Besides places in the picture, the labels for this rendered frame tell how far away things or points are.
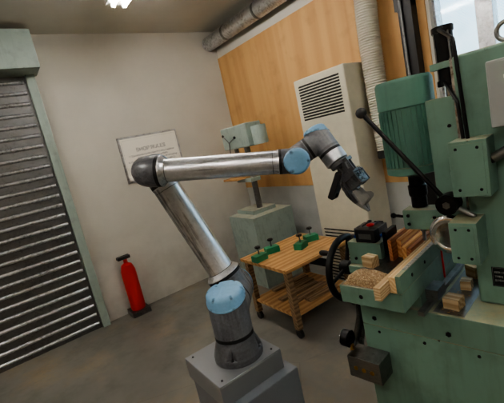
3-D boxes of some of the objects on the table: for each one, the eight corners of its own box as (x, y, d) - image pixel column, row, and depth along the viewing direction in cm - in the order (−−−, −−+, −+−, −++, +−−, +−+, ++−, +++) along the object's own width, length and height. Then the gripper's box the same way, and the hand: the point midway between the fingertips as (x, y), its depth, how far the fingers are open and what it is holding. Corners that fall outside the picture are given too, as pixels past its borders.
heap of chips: (355, 273, 125) (354, 262, 124) (395, 277, 115) (394, 267, 114) (342, 284, 119) (340, 273, 118) (382, 290, 109) (380, 278, 108)
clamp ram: (381, 245, 143) (377, 224, 142) (399, 247, 138) (396, 224, 136) (370, 253, 137) (366, 231, 136) (389, 255, 132) (385, 232, 130)
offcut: (379, 265, 127) (378, 254, 126) (373, 269, 125) (370, 258, 124) (370, 263, 130) (367, 253, 130) (362, 266, 129) (361, 256, 128)
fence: (461, 228, 145) (459, 214, 144) (466, 228, 143) (464, 214, 143) (397, 293, 105) (394, 276, 104) (402, 294, 103) (399, 277, 103)
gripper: (341, 157, 131) (376, 205, 126) (353, 153, 137) (387, 198, 132) (326, 170, 137) (359, 217, 132) (338, 165, 143) (370, 210, 138)
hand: (366, 209), depth 134 cm, fingers closed
